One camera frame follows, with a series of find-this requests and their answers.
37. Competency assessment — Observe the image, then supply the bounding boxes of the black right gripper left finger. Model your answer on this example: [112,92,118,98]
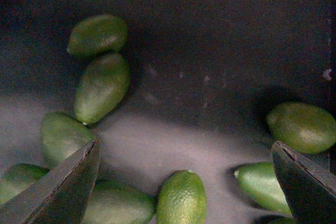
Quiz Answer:
[1,140,100,223]

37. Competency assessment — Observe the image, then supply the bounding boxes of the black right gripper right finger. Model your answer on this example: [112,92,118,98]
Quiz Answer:
[271,141,335,223]

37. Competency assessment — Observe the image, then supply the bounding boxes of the black avocado tray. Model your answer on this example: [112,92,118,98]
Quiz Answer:
[1,0,335,223]

